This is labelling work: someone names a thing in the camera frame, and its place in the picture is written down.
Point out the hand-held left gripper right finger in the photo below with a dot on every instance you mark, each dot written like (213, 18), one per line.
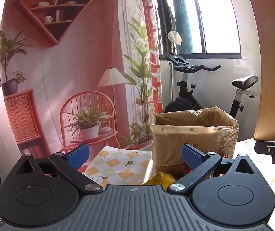
(192, 156)

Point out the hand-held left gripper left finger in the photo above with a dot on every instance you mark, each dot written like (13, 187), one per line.
(78, 155)

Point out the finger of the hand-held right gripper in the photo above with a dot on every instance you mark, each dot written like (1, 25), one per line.
(263, 146)

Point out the brown paper bag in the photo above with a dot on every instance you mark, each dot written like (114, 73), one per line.
(190, 139)

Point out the yellow snack packet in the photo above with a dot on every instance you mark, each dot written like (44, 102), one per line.
(160, 179)

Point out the checked floral tablecloth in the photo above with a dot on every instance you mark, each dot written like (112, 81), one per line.
(118, 163)

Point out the wooden panel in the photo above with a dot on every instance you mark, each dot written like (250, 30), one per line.
(272, 77)

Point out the black exercise bike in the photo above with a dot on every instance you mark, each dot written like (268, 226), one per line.
(188, 93)

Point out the printed room backdrop cloth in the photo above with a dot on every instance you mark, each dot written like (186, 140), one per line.
(79, 53)

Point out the pole with white cloth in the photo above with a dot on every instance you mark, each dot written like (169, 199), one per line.
(174, 37)

